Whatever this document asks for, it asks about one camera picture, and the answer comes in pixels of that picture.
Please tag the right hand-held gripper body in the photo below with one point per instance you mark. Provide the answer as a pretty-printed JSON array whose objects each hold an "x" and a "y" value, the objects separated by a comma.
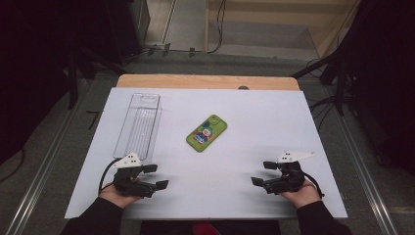
[{"x": 288, "y": 178}]

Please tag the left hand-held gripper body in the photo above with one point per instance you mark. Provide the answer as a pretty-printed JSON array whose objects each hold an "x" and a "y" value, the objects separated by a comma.
[{"x": 130, "y": 182}]

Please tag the green cartoon phone case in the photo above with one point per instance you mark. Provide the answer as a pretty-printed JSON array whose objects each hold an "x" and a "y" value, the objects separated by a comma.
[{"x": 205, "y": 133}]

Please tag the person's left hand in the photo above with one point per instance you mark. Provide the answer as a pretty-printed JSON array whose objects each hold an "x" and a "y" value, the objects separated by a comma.
[{"x": 114, "y": 197}]

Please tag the person's right hand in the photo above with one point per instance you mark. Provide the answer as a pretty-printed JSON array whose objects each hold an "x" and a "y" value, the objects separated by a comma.
[{"x": 305, "y": 196}]

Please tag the clear plastic container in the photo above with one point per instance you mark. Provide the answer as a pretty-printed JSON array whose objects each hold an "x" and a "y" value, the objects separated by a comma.
[{"x": 140, "y": 127}]

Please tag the person's dark lap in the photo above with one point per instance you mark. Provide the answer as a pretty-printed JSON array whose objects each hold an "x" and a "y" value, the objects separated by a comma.
[{"x": 163, "y": 228}]

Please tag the red garment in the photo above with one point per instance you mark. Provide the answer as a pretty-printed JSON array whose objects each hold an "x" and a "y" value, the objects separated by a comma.
[{"x": 205, "y": 229}]

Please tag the white board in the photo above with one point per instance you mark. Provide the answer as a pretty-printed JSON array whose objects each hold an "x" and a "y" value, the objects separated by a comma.
[{"x": 228, "y": 107}]

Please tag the black metal stand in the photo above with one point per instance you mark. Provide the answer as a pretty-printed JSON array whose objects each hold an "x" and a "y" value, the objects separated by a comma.
[
  {"x": 340, "y": 91},
  {"x": 72, "y": 84}
]

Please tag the wooden table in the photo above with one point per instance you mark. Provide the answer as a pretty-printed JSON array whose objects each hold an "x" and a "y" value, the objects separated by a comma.
[{"x": 202, "y": 81}]

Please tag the black curtain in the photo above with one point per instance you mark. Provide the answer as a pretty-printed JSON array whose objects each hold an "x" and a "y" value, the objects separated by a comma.
[
  {"x": 26, "y": 65},
  {"x": 391, "y": 81}
]

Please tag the wooden platform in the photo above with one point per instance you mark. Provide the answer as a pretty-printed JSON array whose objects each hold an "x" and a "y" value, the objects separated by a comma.
[{"x": 326, "y": 32}]

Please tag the metal floor rail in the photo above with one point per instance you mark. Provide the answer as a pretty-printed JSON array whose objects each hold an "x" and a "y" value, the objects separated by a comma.
[
  {"x": 39, "y": 176},
  {"x": 368, "y": 182}
]

